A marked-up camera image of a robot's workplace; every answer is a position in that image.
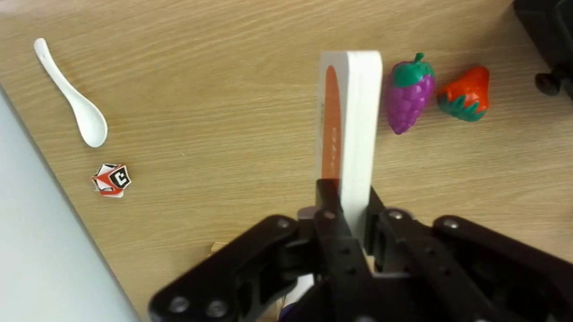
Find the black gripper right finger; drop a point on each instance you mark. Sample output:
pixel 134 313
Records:
pixel 472 268

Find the purple toy grape bunch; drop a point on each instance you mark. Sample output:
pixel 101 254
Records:
pixel 409 95

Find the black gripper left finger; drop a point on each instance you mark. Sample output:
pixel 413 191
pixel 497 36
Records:
pixel 263 268

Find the white ceramic spoon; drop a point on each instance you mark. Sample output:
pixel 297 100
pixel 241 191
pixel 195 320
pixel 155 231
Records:
pixel 87 116

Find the small red white cube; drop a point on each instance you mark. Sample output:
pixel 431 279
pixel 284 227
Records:
pixel 112 180

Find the red toy strawberry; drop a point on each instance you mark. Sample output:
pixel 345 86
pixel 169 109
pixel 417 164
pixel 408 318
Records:
pixel 469 95

